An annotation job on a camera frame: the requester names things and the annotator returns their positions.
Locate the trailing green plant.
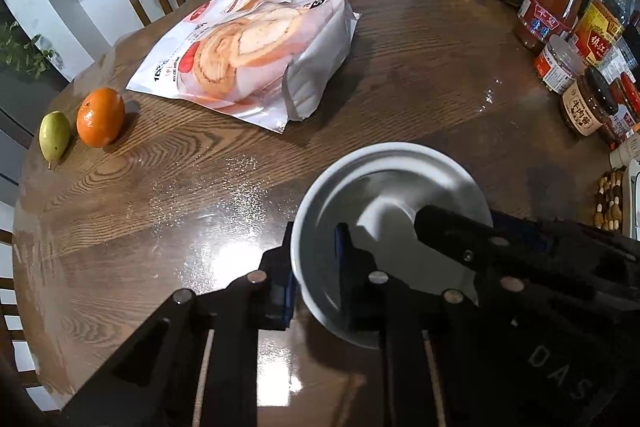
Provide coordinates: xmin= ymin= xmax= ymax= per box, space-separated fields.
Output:
xmin=0 ymin=22 xmax=58 ymax=80

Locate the orange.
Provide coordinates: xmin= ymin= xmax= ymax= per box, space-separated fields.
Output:
xmin=76 ymin=87 xmax=126 ymax=148

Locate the white lid red label jar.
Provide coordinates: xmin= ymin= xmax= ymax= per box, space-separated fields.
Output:
xmin=534 ymin=36 xmax=586 ymax=95

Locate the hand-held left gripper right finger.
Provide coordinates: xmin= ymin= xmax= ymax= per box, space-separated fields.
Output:
xmin=334 ymin=222 xmax=501 ymax=427

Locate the white pot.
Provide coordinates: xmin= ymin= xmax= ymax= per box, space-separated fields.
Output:
xmin=622 ymin=157 xmax=640 ymax=240

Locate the wooden beaded trivet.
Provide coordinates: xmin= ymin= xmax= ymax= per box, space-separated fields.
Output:
xmin=592 ymin=167 xmax=626 ymax=233

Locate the green pear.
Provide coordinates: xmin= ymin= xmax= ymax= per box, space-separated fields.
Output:
xmin=38 ymin=111 xmax=72 ymax=170

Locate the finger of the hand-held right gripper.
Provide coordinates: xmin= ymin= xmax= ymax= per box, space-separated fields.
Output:
xmin=492 ymin=212 xmax=640 ymax=260
xmin=414 ymin=205 xmax=511 ymax=280

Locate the black lid brown sauce jar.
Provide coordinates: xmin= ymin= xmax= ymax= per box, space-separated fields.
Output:
xmin=559 ymin=67 xmax=620 ymax=138

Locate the wooden chair with curved backrest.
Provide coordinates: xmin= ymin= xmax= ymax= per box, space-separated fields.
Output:
xmin=0 ymin=227 xmax=48 ymax=413

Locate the large white bowl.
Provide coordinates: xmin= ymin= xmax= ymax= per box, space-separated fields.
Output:
xmin=290 ymin=142 xmax=494 ymax=351

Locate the red chili sauce jar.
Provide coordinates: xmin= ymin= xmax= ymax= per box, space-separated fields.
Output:
xmin=597 ymin=74 xmax=640 ymax=145

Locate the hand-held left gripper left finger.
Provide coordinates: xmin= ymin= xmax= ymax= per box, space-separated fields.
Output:
xmin=60 ymin=222 xmax=301 ymax=427

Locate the white cake roll snack bag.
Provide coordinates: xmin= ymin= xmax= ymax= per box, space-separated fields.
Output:
xmin=125 ymin=0 xmax=362 ymax=135

